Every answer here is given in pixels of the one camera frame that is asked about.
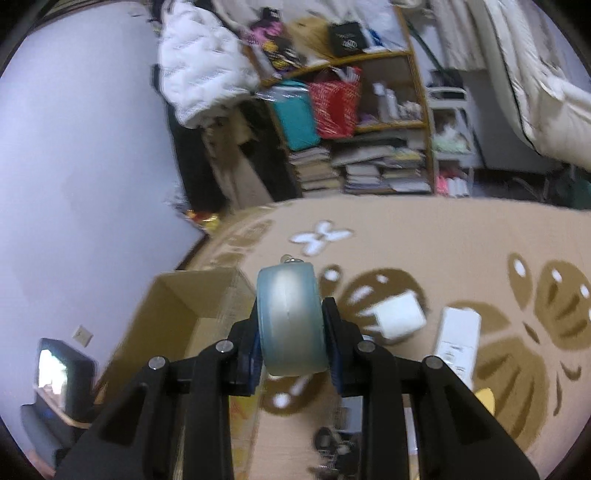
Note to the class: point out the beige brown patterned blanket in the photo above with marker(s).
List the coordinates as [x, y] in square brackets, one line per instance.
[415, 240]

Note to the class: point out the teal bag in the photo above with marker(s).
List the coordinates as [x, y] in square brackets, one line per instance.
[295, 115]

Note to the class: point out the pile of snack packets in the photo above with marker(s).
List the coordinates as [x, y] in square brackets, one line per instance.
[203, 220]

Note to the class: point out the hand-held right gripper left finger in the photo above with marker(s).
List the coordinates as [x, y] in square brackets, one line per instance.
[255, 362]

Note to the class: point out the black box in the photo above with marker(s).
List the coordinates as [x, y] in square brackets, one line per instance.
[347, 39]

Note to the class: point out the flattened cardboard pieces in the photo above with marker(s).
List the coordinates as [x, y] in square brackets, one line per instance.
[240, 170]

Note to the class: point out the cream hanging coat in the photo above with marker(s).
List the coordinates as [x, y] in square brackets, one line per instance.
[535, 78]

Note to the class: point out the pale hanging cloth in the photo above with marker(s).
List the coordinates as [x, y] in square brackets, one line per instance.
[457, 32]

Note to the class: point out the wall socket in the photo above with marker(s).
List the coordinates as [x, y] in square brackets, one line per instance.
[83, 335]

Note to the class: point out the small yellow object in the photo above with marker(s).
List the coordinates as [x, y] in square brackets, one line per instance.
[485, 400]

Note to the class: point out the white trolley cart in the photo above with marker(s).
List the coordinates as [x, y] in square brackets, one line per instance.
[455, 138]

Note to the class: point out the translucent blue caster wheel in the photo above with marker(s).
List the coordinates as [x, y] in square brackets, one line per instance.
[291, 318]

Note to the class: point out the cardboard box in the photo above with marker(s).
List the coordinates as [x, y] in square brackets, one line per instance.
[184, 314]

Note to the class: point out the pink and white bottles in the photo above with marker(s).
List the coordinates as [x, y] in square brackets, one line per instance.
[452, 185]

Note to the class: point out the dark green bag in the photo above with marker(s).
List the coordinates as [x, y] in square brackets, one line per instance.
[575, 191]

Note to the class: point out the white remote control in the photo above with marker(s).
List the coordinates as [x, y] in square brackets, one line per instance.
[459, 339]

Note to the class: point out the row of toiletry bottles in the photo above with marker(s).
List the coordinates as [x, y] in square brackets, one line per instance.
[392, 101]

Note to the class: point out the stack of books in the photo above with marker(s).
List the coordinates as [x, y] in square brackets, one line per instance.
[369, 173]

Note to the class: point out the black coat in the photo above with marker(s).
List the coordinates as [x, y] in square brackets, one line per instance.
[194, 166]

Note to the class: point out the white charger adapter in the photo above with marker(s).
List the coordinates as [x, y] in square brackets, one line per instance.
[399, 318]

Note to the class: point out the wooden shelf unit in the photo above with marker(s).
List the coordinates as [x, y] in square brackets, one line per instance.
[418, 115]

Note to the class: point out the colourful floral bag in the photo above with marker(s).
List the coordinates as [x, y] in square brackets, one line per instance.
[272, 39]

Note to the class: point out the small screen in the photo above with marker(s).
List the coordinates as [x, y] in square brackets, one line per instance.
[60, 374]

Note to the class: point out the dark tangled object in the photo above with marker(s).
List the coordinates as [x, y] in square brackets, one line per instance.
[337, 450]

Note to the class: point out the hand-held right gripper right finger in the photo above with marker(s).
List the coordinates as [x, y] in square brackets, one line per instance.
[336, 369]

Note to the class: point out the white puffer jacket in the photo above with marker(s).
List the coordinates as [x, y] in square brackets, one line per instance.
[198, 60]

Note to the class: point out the red patterned bag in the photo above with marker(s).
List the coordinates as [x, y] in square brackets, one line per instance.
[334, 108]

